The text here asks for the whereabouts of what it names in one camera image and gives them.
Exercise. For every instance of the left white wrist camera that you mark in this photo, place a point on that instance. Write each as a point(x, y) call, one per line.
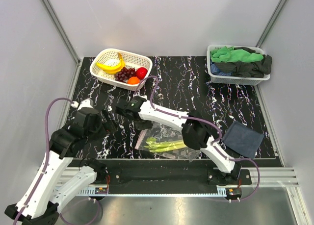
point(86, 103)

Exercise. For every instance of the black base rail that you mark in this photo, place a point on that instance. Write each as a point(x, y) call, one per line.
point(168, 177)

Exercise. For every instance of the blue checkered cloth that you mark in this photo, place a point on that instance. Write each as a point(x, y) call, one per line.
point(214, 69)

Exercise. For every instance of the clear zip top bag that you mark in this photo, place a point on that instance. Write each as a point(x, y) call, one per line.
point(161, 140)

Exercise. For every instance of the white basket with cloths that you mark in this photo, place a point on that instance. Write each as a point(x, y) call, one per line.
point(232, 79)

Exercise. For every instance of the black cloth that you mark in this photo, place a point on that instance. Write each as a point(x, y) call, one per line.
point(254, 70)

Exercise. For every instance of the fake orange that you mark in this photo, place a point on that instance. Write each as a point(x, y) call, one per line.
point(133, 80)

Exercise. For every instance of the fake purple grapes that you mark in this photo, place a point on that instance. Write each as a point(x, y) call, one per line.
point(125, 74)

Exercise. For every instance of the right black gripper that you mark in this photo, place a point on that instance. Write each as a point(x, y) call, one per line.
point(141, 127)

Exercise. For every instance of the white empty plastic basket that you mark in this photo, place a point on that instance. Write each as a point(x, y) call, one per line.
point(132, 60)

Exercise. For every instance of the green cloth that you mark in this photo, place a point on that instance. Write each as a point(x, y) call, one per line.
point(235, 54)

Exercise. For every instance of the dark blue cloth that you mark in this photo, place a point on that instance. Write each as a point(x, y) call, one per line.
point(242, 140)

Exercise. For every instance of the fake yellow banana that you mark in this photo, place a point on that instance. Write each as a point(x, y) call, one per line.
point(111, 64)

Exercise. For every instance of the fake red apple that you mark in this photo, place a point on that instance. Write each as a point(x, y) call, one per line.
point(141, 73)

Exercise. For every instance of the fake green celery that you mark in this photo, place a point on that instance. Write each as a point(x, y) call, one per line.
point(152, 145)

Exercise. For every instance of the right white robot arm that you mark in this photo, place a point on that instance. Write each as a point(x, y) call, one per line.
point(197, 133)

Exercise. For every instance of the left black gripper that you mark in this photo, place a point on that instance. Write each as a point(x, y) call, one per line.
point(109, 126)

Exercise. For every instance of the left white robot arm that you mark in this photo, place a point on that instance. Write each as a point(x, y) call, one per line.
point(42, 203)

